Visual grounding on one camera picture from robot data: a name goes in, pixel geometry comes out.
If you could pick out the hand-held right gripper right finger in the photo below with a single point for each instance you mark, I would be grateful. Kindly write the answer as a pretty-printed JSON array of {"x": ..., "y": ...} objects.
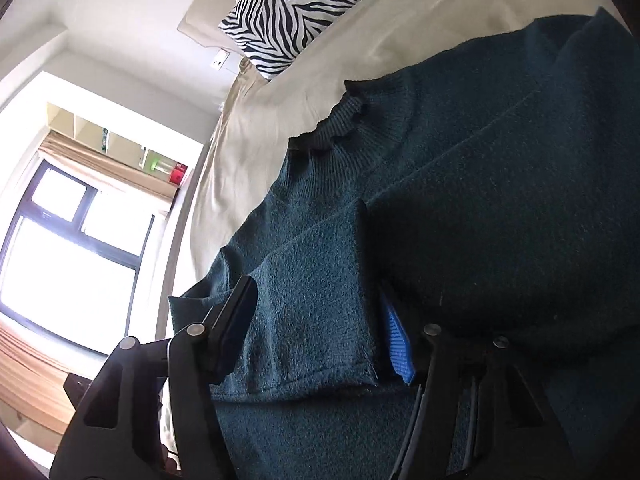
[{"x": 398, "y": 347}]

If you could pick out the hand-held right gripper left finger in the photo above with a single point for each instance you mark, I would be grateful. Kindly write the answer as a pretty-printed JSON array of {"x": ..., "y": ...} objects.
[{"x": 231, "y": 331}]

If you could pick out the dark teal knit sweater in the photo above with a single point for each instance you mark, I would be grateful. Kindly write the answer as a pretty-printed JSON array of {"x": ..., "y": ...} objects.
[{"x": 450, "y": 185}]

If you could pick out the wooden window bench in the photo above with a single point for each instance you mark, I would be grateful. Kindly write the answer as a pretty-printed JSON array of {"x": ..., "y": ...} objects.
[{"x": 35, "y": 375}]

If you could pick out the black framed window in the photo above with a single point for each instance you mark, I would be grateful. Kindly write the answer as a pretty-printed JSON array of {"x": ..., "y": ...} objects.
[{"x": 75, "y": 280}]

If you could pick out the red box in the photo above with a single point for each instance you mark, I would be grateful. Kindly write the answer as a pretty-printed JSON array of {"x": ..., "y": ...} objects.
[{"x": 178, "y": 173}]

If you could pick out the green container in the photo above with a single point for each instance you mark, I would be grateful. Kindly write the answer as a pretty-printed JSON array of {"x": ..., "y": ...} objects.
[{"x": 156, "y": 164}]

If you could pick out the tan roman blind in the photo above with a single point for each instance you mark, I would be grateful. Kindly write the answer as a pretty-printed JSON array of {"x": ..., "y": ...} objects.
[{"x": 115, "y": 170}]

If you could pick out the bed with cream sheet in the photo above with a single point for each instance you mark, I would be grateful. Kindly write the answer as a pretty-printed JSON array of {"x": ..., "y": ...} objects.
[{"x": 310, "y": 90}]

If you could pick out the beige headboard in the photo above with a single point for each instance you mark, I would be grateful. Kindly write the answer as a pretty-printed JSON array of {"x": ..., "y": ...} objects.
[{"x": 200, "y": 27}]

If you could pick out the zebra print pillow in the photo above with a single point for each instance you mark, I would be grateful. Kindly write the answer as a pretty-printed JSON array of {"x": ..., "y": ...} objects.
[{"x": 295, "y": 5}]

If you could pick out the white wall shelf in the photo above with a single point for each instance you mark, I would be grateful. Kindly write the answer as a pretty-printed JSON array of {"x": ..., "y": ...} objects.
[{"x": 85, "y": 127}]

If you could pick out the white wall outlet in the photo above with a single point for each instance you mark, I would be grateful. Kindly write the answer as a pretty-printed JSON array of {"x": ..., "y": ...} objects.
[{"x": 220, "y": 59}]

